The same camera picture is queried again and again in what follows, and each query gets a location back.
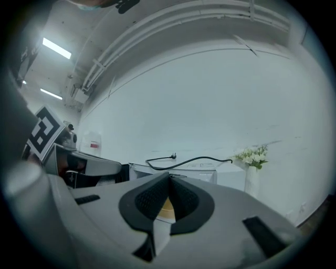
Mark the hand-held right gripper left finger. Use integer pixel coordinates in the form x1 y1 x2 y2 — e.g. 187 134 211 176
68 172 171 269

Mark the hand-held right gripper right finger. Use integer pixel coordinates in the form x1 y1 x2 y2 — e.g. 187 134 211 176
156 173 312 269

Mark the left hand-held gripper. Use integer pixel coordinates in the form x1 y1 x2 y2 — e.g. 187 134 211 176
25 105 123 189

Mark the brown cardboard box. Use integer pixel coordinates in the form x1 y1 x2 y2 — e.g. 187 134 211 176
156 196 176 220

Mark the clear water jug red label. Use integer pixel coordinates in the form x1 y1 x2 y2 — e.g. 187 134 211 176
82 130 102 157

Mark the white vase with flowers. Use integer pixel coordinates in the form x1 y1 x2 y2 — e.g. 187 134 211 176
232 144 269 197

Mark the long ceiling light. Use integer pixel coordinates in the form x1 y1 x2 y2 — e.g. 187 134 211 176
39 88 64 101
41 37 72 60

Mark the white ceiling conduit run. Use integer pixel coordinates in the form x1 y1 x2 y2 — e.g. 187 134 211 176
81 0 293 92

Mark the teal face mask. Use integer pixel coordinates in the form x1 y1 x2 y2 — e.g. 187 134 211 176
75 0 106 12

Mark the black power cable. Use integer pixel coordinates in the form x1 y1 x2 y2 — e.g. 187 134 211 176
145 154 234 171

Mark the white wall junction box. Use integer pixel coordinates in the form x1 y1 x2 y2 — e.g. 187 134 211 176
70 88 89 106

